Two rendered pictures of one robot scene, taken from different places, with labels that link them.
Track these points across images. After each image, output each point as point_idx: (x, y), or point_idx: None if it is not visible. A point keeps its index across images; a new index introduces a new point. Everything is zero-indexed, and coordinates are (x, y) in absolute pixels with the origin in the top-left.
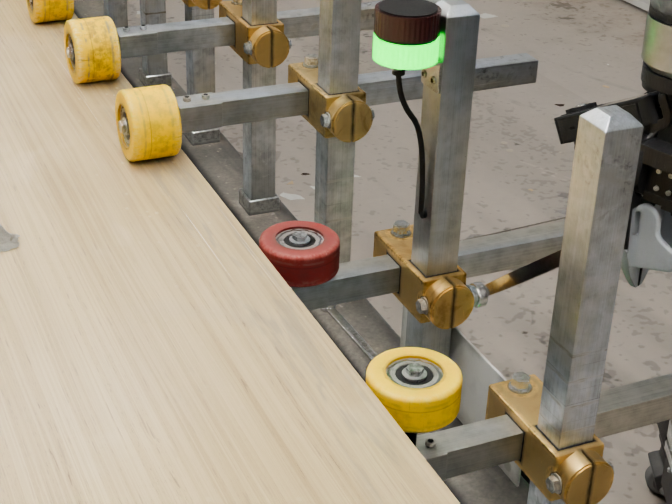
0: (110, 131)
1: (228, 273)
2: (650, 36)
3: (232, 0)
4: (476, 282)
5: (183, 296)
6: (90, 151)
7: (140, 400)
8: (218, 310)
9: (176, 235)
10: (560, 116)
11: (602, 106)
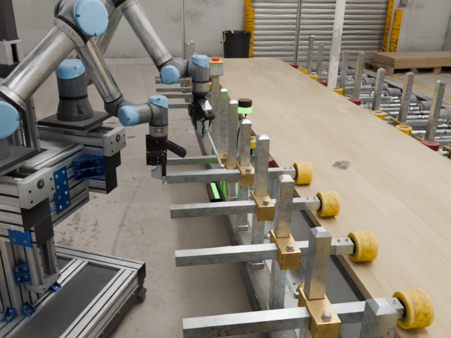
0: (315, 192)
1: (282, 155)
2: (209, 84)
3: (268, 206)
4: (222, 164)
5: (292, 153)
6: (319, 186)
7: (299, 141)
8: (284, 150)
9: (293, 163)
10: (214, 113)
11: (210, 105)
